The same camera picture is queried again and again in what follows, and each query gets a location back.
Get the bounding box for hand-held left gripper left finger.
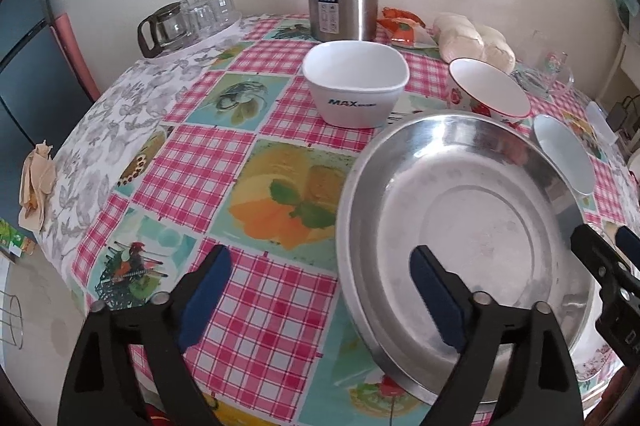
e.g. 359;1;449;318
57;244;233;426

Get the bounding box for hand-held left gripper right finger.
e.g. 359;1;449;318
409;245;586;426

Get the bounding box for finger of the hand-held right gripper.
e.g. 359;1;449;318
616;225;640;268
570;222;640;307

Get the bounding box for small white round bowl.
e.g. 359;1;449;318
531;113;596;197

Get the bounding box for strawberry print bowl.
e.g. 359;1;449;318
446;58;532;128

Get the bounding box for white square bowl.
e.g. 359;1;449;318
301;40;411;128

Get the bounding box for clear plastic container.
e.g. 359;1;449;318
585;101;619;148

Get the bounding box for checked fruit print tablecloth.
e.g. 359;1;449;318
65;14;640;426

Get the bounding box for grey floral cloth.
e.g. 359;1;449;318
37;51;232;259

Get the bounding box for white shelf unit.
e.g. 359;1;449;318
597;24;640;112

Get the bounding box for printed drinking glass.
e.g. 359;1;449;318
530;30;576;93

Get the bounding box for crumpled beige paper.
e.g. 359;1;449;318
19;140;57;234

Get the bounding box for green and white fan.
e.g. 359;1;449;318
614;0;640;30

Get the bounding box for bag of white steamed buns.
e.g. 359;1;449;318
432;13;517;74

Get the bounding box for white tray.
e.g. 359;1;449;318
146;14;247;68

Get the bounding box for orange and white snack packet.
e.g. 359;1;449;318
376;20;441;50

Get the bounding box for clear drinking glass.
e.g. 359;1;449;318
185;1;217;38
194;0;241;26

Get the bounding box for pink chair back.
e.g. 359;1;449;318
52;13;102;103

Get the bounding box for dark cabinet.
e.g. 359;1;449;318
0;0;96;192

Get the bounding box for wire rack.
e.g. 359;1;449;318
0;293;25;350

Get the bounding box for glass coffee pot black handle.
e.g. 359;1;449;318
137;2;197;58

